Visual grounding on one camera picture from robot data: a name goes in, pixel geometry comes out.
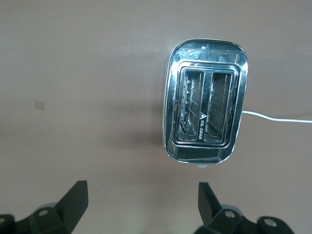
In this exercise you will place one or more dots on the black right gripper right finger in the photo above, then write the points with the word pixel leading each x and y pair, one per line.
pixel 209 209

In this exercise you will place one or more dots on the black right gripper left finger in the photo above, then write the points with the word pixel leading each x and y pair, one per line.
pixel 70 209

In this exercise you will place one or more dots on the chrome two-slot toaster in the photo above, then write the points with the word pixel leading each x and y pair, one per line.
pixel 175 97

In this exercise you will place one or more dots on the small square tape patch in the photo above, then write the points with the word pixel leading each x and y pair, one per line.
pixel 39 105

